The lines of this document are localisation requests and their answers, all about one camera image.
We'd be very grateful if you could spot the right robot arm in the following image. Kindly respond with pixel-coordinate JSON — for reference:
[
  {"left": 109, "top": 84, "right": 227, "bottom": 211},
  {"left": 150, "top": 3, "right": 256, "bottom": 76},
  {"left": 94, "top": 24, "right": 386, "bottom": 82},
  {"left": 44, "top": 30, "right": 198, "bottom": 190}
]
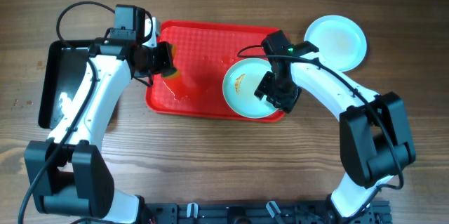
[{"left": 254, "top": 30, "right": 416, "bottom": 223}]

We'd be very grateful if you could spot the black mounting rail base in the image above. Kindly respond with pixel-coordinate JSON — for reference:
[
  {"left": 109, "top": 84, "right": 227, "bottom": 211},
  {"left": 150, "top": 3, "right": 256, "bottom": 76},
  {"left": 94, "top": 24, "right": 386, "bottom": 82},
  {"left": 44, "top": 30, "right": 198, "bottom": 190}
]
[{"left": 147, "top": 201, "right": 393, "bottom": 224}]

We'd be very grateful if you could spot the pale blue plate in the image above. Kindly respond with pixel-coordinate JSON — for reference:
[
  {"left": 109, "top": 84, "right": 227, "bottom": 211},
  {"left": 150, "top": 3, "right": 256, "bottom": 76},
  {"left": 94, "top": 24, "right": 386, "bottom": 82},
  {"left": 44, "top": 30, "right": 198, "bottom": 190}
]
[
  {"left": 222, "top": 58, "right": 278, "bottom": 119},
  {"left": 304, "top": 15, "right": 368, "bottom": 72}
]

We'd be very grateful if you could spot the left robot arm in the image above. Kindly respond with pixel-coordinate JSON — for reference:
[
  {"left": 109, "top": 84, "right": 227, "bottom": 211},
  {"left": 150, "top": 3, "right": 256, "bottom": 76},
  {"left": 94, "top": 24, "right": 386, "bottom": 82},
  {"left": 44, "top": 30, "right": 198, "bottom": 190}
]
[{"left": 18, "top": 38, "right": 174, "bottom": 223}]

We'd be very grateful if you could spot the orange and green sponge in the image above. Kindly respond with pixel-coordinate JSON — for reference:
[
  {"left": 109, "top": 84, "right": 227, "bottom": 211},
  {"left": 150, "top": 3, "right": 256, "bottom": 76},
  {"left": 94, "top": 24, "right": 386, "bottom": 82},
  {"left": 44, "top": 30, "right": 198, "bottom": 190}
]
[{"left": 161, "top": 67, "right": 180, "bottom": 79}]

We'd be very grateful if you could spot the black rectangular water tray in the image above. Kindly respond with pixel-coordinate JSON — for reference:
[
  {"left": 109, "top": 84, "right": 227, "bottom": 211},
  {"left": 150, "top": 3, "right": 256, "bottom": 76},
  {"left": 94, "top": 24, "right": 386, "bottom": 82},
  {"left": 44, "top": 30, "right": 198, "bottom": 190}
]
[{"left": 38, "top": 40, "right": 93, "bottom": 129}]

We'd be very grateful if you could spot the red plastic tray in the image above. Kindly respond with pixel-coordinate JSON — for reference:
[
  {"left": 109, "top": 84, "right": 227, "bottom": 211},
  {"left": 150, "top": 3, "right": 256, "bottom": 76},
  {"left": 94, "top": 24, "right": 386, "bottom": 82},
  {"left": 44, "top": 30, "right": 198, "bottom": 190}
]
[{"left": 145, "top": 20, "right": 278, "bottom": 121}]

